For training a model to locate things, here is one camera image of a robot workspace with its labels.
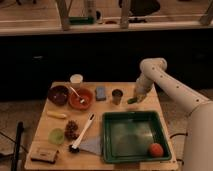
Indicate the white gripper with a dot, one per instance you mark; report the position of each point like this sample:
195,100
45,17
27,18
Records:
139,97

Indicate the green pepper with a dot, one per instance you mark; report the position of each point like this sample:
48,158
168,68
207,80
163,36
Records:
132,100

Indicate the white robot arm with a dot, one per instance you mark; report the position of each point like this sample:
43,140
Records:
198,146

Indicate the green plastic tray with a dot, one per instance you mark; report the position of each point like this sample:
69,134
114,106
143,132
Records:
127,136

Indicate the metal cup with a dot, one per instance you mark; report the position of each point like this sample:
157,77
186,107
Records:
117,95

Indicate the blue sponge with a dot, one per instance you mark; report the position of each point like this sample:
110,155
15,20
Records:
100,93

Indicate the orange fruit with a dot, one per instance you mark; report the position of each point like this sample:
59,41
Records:
156,150

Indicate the white spoon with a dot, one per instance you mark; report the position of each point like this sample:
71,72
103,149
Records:
81,99

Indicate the orange bowl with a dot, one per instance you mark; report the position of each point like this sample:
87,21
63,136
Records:
74,101

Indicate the white cup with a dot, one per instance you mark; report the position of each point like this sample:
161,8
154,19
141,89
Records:
76,80

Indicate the grey cloth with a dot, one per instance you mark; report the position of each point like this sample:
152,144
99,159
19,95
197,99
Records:
92,145

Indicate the brown grape bunch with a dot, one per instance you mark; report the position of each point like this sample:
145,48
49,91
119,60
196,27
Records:
71,130

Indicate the dark brown bowl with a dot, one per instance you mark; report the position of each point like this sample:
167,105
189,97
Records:
58,95

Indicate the green round lid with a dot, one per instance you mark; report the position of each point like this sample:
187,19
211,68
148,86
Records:
56,136

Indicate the brown wooden block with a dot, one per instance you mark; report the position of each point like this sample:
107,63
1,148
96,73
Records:
44,155

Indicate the black stand pole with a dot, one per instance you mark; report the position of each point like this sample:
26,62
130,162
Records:
15,158

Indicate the white handled brush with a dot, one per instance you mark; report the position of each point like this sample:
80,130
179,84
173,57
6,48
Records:
74,148

